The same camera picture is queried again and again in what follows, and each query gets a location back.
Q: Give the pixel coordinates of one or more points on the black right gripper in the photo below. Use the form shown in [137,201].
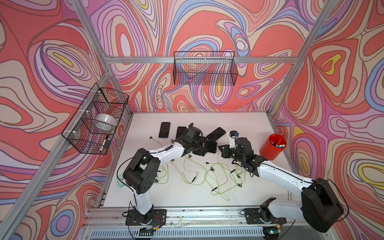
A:
[224,151]

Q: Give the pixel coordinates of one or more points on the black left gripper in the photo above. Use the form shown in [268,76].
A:
[202,139]

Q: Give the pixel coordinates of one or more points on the green earphone cable plug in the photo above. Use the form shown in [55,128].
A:
[224,179]

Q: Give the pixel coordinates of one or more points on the blue-cased smartphone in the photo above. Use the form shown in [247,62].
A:
[216,134]

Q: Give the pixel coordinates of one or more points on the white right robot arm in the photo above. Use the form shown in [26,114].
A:
[317,202]

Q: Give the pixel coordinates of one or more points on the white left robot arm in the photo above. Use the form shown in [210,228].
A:
[142,170]

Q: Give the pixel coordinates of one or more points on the green earphones middle set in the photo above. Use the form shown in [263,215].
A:
[190,171]

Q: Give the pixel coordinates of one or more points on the green earphones set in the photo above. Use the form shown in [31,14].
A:
[162,176]
[190,171]

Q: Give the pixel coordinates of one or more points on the green earphones left set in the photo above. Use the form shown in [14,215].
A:
[162,176]

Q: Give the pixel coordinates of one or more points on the black smartphone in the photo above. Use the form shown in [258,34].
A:
[180,131]

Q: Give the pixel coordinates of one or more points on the grey-edged smartphone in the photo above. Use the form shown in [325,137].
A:
[164,130]

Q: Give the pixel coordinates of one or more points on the red plastic cup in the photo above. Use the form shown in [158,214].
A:
[273,146]

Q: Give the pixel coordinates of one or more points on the mint alarm clock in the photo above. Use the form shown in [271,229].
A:
[120,182]

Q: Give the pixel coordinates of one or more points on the white tape roll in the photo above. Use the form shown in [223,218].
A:
[105,122]

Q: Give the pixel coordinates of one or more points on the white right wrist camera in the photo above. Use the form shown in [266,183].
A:
[233,135]

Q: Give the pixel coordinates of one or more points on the back wire basket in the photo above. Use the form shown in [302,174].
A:
[205,68]

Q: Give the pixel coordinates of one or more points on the wire basket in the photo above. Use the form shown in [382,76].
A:
[80,131]
[205,68]

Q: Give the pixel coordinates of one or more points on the left wire basket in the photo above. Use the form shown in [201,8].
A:
[80,131]

